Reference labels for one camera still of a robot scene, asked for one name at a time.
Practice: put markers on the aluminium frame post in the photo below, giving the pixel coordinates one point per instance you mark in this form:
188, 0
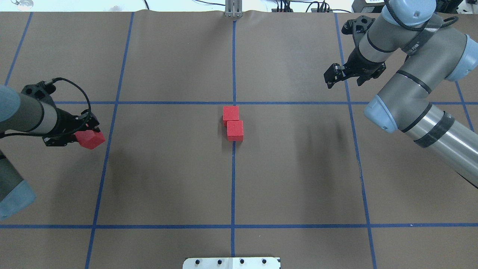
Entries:
233, 8

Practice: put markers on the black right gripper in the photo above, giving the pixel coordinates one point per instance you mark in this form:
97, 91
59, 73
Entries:
359, 61

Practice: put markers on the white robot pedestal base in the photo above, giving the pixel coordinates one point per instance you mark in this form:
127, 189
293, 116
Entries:
232, 263

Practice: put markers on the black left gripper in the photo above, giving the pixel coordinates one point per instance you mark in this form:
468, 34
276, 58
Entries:
66, 123

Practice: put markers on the red block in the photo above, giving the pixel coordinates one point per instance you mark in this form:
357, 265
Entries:
89, 139
230, 113
235, 131

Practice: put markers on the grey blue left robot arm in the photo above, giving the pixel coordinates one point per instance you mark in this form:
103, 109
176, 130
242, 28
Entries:
40, 152

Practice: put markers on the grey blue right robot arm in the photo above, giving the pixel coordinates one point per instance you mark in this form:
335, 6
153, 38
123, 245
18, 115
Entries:
435, 51

